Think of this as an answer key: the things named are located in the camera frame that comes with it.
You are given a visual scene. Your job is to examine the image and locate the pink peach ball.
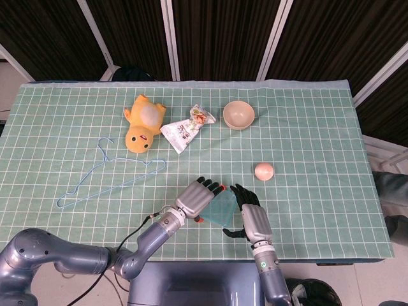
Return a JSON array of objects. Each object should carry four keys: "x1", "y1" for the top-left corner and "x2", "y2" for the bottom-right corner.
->
[{"x1": 254, "y1": 162, "x2": 275, "y2": 182}]

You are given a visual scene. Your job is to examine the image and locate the black bag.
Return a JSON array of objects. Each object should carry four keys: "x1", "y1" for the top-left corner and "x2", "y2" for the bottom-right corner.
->
[{"x1": 112, "y1": 66, "x2": 157, "y2": 82}]

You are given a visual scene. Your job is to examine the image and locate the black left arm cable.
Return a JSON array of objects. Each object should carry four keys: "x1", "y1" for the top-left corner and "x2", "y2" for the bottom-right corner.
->
[{"x1": 60, "y1": 212, "x2": 167, "y2": 306}]

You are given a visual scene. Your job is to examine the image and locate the clear plastic container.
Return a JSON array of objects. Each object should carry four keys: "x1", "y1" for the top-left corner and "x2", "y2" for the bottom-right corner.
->
[{"x1": 203, "y1": 191, "x2": 240, "y2": 229}]

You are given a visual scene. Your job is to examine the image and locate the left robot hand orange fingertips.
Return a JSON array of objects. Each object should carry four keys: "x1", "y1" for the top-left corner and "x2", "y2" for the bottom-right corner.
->
[{"x1": 175, "y1": 177, "x2": 229, "y2": 224}]

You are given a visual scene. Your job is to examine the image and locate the light blue wire hanger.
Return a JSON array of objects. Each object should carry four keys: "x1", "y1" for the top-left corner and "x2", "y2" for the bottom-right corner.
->
[{"x1": 56, "y1": 136, "x2": 167, "y2": 210}]

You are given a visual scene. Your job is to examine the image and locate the black waste bin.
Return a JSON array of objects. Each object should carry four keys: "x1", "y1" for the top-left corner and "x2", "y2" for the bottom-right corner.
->
[{"x1": 285, "y1": 278, "x2": 342, "y2": 306}]

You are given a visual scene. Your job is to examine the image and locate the yellow plush chick toy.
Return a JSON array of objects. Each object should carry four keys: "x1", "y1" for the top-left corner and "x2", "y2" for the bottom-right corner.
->
[{"x1": 124, "y1": 94, "x2": 167, "y2": 154}]

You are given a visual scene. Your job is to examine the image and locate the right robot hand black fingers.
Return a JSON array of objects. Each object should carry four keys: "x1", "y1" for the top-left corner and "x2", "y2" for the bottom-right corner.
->
[{"x1": 222, "y1": 183, "x2": 273, "y2": 246}]

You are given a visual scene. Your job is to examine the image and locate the beige bowl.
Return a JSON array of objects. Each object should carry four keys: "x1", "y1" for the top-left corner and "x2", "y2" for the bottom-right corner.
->
[{"x1": 222, "y1": 100, "x2": 256, "y2": 131}]

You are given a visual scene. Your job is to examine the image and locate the blue-grey robot torso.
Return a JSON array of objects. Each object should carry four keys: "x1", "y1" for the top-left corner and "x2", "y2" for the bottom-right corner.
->
[{"x1": 127, "y1": 260, "x2": 266, "y2": 306}]

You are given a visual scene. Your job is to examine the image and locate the person in grey clothing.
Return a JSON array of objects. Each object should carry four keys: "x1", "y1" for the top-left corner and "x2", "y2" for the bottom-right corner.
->
[{"x1": 372, "y1": 170, "x2": 408, "y2": 246}]

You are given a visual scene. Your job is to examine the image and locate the green checked tablecloth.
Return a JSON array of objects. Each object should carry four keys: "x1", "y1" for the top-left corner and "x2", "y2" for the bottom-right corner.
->
[{"x1": 0, "y1": 79, "x2": 396, "y2": 263}]

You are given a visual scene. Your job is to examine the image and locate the white snack bag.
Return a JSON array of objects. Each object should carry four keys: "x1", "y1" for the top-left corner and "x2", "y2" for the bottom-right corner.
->
[{"x1": 159, "y1": 103, "x2": 217, "y2": 156}]

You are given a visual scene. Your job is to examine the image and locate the dark folding partition screen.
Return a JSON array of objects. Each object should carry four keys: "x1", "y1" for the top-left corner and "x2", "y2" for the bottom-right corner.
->
[{"x1": 0, "y1": 0, "x2": 408, "y2": 138}]

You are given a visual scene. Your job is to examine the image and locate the blue plastic container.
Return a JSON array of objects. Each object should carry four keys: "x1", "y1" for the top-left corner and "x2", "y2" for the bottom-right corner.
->
[{"x1": 203, "y1": 190, "x2": 240, "y2": 229}]

